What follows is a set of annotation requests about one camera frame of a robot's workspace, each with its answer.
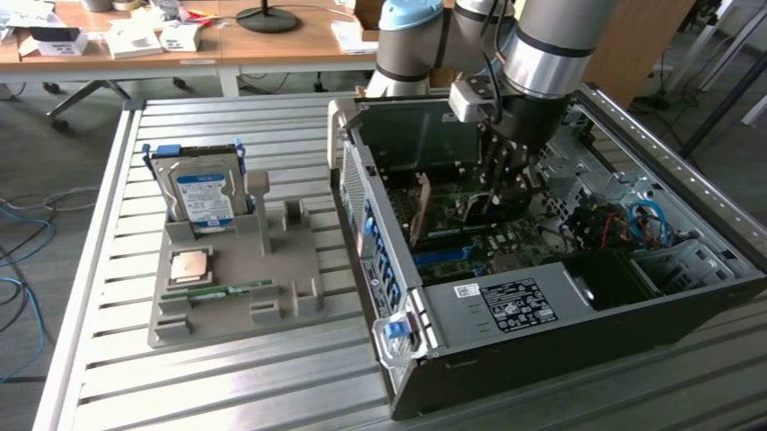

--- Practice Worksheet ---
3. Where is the red disk wire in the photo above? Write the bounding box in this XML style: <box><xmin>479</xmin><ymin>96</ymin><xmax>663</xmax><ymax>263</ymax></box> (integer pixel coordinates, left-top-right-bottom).
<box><xmin>602</xmin><ymin>210</ymin><xmax>631</xmax><ymax>248</ymax></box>

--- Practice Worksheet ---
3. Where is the green RAM stick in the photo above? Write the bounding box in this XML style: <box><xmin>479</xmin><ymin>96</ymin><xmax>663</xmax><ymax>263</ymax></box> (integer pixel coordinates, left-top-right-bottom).
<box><xmin>161</xmin><ymin>280</ymin><xmax>277</xmax><ymax>301</ymax></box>

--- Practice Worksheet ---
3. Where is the wooden office desk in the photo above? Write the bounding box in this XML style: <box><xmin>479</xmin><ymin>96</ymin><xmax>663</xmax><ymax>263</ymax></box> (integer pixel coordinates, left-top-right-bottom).
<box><xmin>0</xmin><ymin>0</ymin><xmax>223</xmax><ymax>131</ymax></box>
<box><xmin>219</xmin><ymin>0</ymin><xmax>550</xmax><ymax>98</ymax></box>

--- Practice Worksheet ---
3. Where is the grey floor cable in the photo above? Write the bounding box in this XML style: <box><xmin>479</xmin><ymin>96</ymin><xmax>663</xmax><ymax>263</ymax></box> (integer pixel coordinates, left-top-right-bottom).
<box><xmin>0</xmin><ymin>186</ymin><xmax>100</xmax><ymax>215</ymax></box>

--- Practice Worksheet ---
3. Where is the white booklet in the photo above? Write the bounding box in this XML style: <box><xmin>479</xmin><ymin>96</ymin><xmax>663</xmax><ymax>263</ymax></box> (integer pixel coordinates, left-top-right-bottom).
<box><xmin>331</xmin><ymin>20</ymin><xmax>380</xmax><ymax>55</ymax></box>

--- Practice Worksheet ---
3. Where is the grey parts rack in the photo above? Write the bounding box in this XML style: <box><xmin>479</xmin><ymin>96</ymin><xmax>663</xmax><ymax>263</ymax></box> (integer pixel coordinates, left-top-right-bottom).
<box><xmin>148</xmin><ymin>170</ymin><xmax>328</xmax><ymax>350</ymax></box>

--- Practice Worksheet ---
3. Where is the grey power supply unit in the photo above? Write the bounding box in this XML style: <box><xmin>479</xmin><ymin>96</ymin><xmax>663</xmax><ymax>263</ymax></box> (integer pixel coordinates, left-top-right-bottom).
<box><xmin>422</xmin><ymin>262</ymin><xmax>595</xmax><ymax>349</ymax></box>

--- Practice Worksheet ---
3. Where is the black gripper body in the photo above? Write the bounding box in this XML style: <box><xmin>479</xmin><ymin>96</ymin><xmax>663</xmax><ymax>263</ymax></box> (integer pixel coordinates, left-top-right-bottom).
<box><xmin>494</xmin><ymin>92</ymin><xmax>570</xmax><ymax>147</ymax></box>

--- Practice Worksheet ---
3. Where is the open white cardboard box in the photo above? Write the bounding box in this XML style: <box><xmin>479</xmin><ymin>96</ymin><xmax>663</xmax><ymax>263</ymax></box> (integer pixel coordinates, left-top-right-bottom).
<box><xmin>17</xmin><ymin>25</ymin><xmax>89</xmax><ymax>57</ymax></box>

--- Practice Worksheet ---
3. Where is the stack of papers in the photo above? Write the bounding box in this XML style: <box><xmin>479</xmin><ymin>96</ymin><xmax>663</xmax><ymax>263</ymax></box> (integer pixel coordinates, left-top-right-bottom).
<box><xmin>0</xmin><ymin>0</ymin><xmax>67</xmax><ymax>31</ymax></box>

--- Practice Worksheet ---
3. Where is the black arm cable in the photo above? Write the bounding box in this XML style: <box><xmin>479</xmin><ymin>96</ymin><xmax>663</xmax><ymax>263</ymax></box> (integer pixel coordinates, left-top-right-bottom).
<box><xmin>482</xmin><ymin>0</ymin><xmax>506</xmax><ymax>125</ymax></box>

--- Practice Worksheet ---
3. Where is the installed dark RAM stick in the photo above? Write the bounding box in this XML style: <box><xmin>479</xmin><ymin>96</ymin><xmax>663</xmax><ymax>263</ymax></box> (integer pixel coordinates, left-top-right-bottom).
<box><xmin>426</xmin><ymin>227</ymin><xmax>488</xmax><ymax>241</ymax></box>

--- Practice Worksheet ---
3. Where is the hard disk in blue caddy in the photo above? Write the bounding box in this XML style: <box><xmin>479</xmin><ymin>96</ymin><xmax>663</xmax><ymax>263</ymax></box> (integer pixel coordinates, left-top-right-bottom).
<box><xmin>141</xmin><ymin>137</ymin><xmax>253</xmax><ymax>234</ymax></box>

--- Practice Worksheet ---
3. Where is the CPU chip with copper lid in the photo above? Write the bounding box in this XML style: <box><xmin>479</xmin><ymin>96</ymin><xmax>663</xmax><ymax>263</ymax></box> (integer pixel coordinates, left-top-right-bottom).
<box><xmin>169</xmin><ymin>249</ymin><xmax>216</xmax><ymax>288</ymax></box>

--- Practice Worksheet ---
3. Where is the black open PC case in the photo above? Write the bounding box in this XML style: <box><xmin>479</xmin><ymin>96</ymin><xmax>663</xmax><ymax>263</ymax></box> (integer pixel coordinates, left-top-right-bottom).
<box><xmin>325</xmin><ymin>83</ymin><xmax>767</xmax><ymax>421</ymax></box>

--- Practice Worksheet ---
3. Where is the blue floor cable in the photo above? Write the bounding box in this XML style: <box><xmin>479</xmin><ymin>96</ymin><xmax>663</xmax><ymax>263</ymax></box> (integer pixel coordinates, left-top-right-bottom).
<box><xmin>0</xmin><ymin>204</ymin><xmax>55</xmax><ymax>383</ymax></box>

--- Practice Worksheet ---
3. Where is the white box with label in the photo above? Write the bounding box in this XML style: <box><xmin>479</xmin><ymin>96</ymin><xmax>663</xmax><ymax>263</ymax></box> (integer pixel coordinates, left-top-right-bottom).
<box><xmin>159</xmin><ymin>22</ymin><xmax>204</xmax><ymax>53</ymax></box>

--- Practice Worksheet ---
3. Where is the flat white box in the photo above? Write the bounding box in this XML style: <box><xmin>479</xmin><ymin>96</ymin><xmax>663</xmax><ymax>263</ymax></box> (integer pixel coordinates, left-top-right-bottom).
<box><xmin>104</xmin><ymin>26</ymin><xmax>164</xmax><ymax>59</ymax></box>

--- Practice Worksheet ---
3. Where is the green motherboard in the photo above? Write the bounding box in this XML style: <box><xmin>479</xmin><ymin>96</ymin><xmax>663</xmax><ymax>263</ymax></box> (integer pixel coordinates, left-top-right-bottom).
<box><xmin>383</xmin><ymin>163</ymin><xmax>571</xmax><ymax>286</ymax></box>

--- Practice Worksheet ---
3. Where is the grey metal disk bay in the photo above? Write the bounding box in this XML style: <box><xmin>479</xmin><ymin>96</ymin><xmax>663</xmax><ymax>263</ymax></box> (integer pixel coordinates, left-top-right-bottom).
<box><xmin>628</xmin><ymin>237</ymin><xmax>738</xmax><ymax>295</ymax></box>

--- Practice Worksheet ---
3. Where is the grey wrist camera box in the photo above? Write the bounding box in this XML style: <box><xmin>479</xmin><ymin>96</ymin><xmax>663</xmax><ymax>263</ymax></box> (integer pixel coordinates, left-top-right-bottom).
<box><xmin>448</xmin><ymin>76</ymin><xmax>503</xmax><ymax>123</ymax></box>

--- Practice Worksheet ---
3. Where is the black monitor stand base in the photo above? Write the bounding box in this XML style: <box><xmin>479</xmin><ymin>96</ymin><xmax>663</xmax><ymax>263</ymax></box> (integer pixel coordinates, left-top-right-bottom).
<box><xmin>235</xmin><ymin>0</ymin><xmax>303</xmax><ymax>34</ymax></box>

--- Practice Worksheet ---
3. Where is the graphics card with metal bracket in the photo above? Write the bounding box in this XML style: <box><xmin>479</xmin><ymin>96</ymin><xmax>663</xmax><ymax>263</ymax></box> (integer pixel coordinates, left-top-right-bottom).
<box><xmin>410</xmin><ymin>172</ymin><xmax>502</xmax><ymax>249</ymax></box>

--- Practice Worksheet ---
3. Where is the wooden cabinet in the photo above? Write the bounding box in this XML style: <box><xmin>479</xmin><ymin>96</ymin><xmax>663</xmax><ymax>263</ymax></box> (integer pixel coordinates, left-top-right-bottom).
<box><xmin>580</xmin><ymin>0</ymin><xmax>700</xmax><ymax>109</ymax></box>

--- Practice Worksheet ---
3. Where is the blue disk wire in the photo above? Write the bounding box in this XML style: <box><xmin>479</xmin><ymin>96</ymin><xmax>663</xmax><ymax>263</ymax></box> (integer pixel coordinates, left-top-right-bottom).
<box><xmin>626</xmin><ymin>199</ymin><xmax>672</xmax><ymax>246</ymax></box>

